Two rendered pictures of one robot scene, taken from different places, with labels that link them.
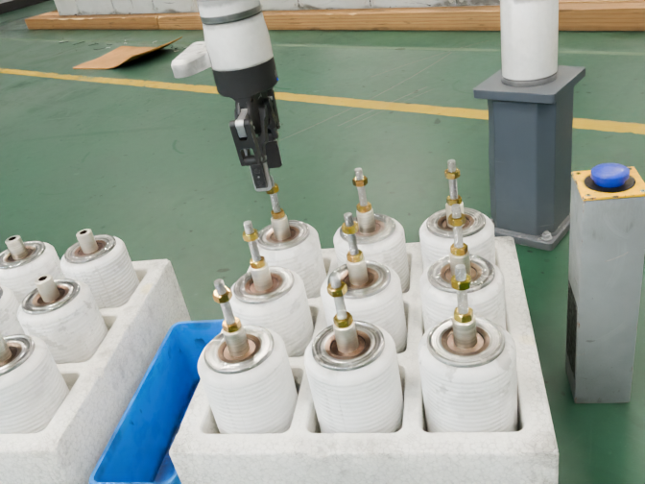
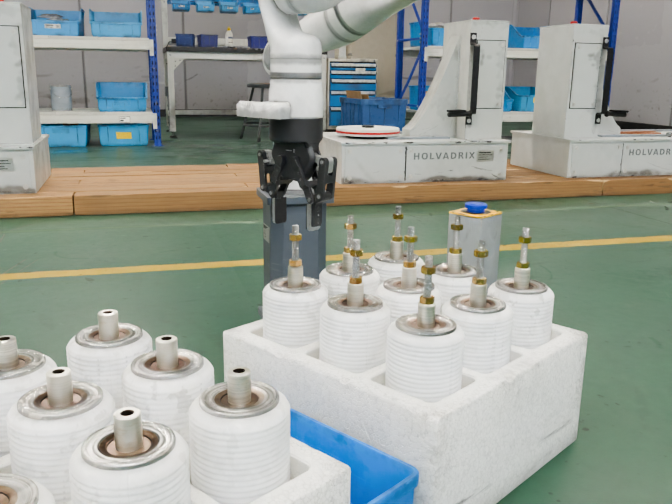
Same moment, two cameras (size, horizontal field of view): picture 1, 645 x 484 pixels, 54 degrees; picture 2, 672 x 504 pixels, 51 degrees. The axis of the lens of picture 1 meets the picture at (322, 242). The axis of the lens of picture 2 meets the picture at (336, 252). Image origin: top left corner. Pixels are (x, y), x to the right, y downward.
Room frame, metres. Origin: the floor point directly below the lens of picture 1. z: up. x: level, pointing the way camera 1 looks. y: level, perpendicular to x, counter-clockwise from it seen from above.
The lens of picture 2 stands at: (0.23, 0.88, 0.55)
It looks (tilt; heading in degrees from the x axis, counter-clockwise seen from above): 14 degrees down; 299
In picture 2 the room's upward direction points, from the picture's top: 1 degrees clockwise
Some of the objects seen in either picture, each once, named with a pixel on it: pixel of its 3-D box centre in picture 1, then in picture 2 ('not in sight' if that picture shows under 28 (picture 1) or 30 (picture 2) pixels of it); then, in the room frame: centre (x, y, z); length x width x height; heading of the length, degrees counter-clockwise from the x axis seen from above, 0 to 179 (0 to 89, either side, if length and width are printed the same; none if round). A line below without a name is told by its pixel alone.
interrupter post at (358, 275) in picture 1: (357, 270); (409, 277); (0.62, -0.03, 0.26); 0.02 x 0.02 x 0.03
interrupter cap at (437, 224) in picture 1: (455, 223); (396, 257); (0.71, -0.17, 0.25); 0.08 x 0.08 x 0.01
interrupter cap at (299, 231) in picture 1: (282, 235); (295, 285); (0.77, 0.05, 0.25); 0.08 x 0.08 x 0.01
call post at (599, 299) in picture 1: (602, 294); (470, 295); (0.62, -0.33, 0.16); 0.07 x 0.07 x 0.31; 76
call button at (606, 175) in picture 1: (609, 177); (475, 208); (0.62, -0.33, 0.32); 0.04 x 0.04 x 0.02
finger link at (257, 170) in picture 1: (256, 171); (320, 209); (0.72, 0.06, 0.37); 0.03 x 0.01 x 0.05; 167
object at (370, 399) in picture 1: (360, 408); (473, 366); (0.51, 0.00, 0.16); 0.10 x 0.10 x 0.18
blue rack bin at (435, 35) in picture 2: not in sight; (439, 34); (2.57, -5.07, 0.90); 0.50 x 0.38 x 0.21; 136
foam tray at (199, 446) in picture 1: (376, 380); (404, 387); (0.62, -0.03, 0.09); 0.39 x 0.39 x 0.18; 76
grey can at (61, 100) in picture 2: not in sight; (61, 97); (4.69, -2.82, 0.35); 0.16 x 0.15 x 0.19; 45
